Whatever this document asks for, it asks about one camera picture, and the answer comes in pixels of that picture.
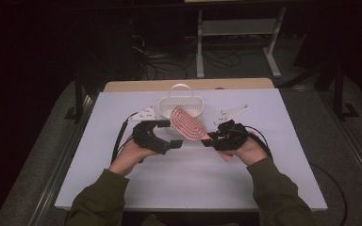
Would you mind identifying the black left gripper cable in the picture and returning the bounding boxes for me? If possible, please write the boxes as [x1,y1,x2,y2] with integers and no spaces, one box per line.
[110,111,140,165]

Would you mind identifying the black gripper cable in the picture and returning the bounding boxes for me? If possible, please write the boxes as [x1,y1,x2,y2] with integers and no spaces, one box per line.
[244,125,349,226]
[110,111,140,165]

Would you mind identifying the person's left hand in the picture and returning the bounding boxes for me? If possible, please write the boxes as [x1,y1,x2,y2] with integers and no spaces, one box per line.
[107,136,158,177]

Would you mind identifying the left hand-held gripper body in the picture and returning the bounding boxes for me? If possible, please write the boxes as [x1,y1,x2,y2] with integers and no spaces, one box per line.
[128,106,171,155]

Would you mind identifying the white plastic basket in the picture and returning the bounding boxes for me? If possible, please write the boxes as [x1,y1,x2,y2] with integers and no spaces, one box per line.
[157,83,206,124]

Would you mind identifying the black metal stand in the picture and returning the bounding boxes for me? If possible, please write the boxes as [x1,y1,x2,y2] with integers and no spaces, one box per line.
[63,71,91,124]
[332,60,361,122]

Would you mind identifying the pink hairbrush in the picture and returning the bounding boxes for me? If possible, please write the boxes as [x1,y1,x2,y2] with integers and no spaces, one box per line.
[169,105,234,163]

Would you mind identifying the white metal table frame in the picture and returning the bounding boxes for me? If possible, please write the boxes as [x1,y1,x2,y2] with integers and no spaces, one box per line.
[195,6,288,79]

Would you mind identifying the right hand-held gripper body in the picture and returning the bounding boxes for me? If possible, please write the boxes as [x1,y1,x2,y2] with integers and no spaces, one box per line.
[211,105,250,151]

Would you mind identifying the person's right hand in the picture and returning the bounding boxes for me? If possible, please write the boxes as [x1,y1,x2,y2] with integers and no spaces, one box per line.
[229,131,269,167]

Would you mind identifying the black floor cables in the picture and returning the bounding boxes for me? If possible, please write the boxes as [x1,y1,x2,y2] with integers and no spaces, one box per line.
[130,33,243,81]

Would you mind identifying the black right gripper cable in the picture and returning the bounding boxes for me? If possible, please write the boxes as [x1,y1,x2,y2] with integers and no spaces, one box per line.
[244,125,349,226]

